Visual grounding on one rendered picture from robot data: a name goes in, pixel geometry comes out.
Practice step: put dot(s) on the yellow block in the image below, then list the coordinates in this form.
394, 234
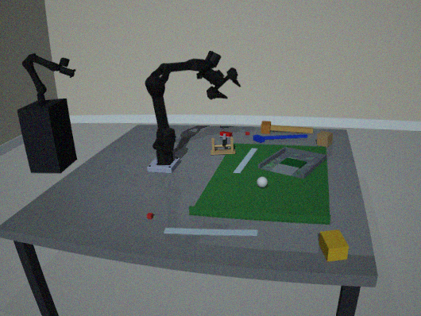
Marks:
333, 245

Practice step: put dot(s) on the blue golf putter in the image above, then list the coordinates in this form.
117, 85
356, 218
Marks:
261, 139

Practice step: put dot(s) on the pale blue flat strip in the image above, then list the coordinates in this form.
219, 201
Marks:
244, 232
245, 160

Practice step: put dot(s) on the white golf ball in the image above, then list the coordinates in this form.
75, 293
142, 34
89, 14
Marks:
262, 182

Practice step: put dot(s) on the green flat mat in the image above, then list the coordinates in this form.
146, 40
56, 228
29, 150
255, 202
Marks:
283, 193

